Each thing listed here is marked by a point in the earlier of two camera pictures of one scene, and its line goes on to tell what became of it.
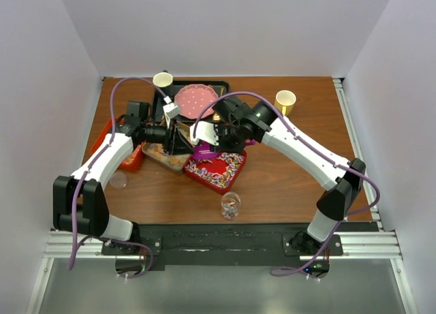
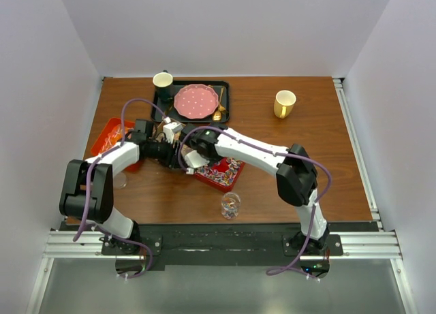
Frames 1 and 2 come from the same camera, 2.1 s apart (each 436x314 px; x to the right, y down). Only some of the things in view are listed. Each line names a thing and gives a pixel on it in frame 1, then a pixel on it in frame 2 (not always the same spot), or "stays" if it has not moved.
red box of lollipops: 217,174 stays
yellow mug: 285,101 stays
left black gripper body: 155,134 → 162,151
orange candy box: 135,160 stays
